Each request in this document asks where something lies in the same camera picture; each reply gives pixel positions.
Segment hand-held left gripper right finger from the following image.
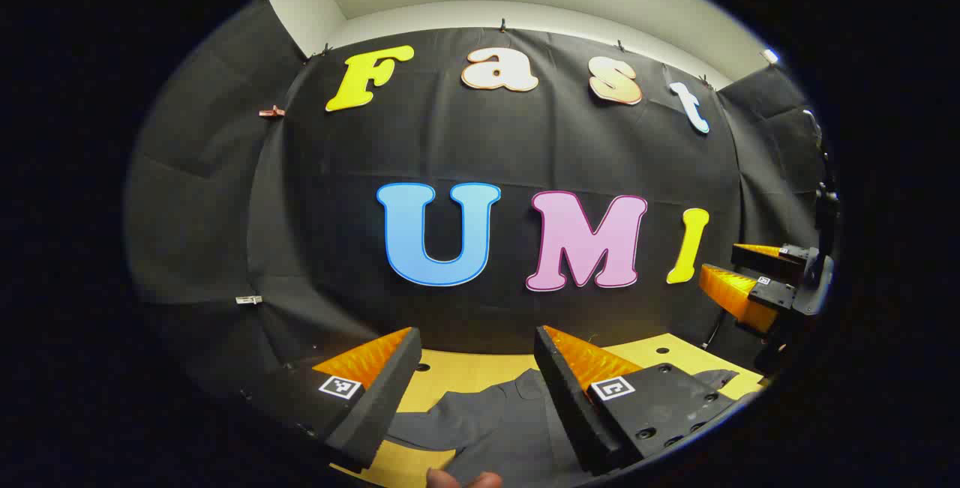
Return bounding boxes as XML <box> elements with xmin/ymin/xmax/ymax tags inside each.
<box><xmin>533</xmin><ymin>325</ymin><xmax>737</xmax><ymax>476</ymax></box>

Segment black backdrop cloth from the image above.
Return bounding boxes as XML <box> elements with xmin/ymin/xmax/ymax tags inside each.
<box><xmin>124</xmin><ymin>0</ymin><xmax>841</xmax><ymax>399</ymax></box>

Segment grey collared shirt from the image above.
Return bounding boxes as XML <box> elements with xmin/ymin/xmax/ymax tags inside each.
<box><xmin>386</xmin><ymin>368</ymin><xmax>740</xmax><ymax>488</ymax></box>

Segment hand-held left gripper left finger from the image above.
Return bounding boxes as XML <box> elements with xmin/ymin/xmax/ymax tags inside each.
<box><xmin>240</xmin><ymin>327</ymin><xmax>423</xmax><ymax>472</ymax></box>

